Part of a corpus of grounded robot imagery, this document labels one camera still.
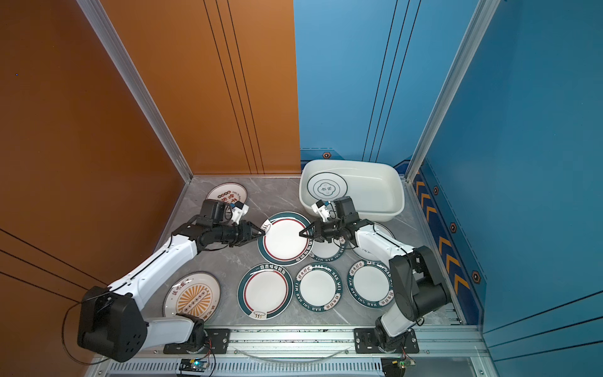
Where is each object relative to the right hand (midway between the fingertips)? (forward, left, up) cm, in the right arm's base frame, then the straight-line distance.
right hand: (301, 235), depth 81 cm
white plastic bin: (+36, -35, -15) cm, 52 cm away
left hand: (0, +13, +2) cm, 13 cm away
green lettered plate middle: (0, -10, -13) cm, 16 cm away
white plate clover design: (+36, -12, -14) cm, 41 cm away
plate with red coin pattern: (+32, +36, -13) cm, 50 cm away
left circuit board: (-36, +32, -16) cm, 51 cm away
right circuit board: (-35, -30, -16) cm, 49 cm away
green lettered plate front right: (-12, -25, -15) cm, 31 cm away
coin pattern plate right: (+1, -22, -13) cm, 26 cm away
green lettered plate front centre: (-12, -6, -16) cm, 21 cm away
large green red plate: (-14, +13, -14) cm, 24 cm away
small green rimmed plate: (-4, +6, 0) cm, 7 cm away
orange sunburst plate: (-15, +38, -14) cm, 43 cm away
